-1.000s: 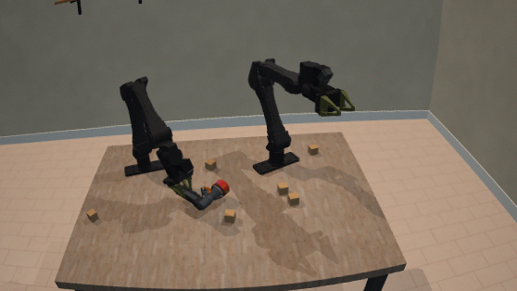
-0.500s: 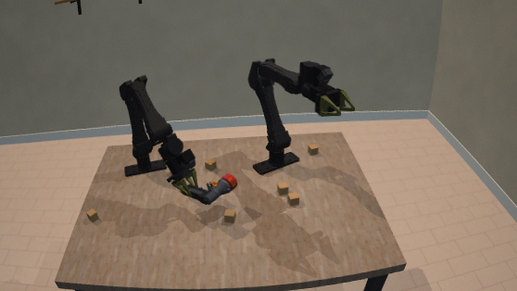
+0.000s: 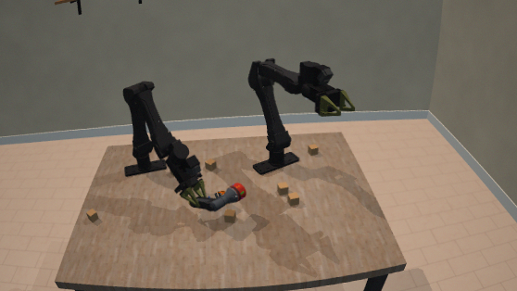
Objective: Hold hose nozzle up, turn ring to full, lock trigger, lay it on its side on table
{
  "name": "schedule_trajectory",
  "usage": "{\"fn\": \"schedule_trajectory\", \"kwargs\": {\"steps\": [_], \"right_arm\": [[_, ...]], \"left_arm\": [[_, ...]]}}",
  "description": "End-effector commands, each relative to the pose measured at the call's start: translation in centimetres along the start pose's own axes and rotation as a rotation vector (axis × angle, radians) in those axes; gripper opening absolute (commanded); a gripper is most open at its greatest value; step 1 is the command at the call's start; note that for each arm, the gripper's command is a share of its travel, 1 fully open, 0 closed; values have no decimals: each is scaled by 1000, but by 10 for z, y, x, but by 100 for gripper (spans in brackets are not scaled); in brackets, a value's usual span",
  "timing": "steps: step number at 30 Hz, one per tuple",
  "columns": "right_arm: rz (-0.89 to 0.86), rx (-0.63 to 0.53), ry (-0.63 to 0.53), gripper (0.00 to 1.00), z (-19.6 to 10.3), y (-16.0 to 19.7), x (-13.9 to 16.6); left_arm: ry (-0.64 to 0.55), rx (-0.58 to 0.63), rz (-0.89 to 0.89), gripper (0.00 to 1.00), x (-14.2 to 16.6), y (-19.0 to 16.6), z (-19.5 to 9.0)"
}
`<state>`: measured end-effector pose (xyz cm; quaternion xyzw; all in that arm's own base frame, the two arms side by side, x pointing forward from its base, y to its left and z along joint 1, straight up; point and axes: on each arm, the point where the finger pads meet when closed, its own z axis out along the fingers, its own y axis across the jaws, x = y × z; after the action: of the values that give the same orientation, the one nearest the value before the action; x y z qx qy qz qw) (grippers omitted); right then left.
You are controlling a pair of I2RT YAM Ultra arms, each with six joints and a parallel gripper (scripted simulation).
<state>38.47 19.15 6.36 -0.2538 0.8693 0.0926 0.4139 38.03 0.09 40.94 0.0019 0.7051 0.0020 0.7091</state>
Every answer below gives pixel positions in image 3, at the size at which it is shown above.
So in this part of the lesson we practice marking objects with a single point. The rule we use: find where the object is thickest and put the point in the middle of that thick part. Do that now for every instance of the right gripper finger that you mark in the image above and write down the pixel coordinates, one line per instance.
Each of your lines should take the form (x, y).
(202, 187)
(189, 192)

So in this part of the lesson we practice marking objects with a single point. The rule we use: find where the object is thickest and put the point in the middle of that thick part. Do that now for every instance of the red and grey hose nozzle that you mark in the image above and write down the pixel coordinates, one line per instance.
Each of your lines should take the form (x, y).
(233, 194)

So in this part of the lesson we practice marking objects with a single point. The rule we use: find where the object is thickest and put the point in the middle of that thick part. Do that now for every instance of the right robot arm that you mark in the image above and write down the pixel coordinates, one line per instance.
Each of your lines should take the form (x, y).
(162, 140)

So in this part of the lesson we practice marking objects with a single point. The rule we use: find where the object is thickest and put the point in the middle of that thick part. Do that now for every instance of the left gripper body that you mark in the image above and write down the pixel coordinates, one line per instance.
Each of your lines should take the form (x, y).
(333, 95)

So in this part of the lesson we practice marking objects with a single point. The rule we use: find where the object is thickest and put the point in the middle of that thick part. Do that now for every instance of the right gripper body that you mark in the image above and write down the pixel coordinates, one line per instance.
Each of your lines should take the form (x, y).
(190, 182)

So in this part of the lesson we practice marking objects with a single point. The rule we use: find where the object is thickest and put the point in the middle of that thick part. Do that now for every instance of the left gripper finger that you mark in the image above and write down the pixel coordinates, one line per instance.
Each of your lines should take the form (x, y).
(324, 108)
(343, 97)

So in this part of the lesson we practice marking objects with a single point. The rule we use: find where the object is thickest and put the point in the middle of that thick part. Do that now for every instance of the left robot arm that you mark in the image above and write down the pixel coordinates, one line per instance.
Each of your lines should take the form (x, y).
(315, 78)

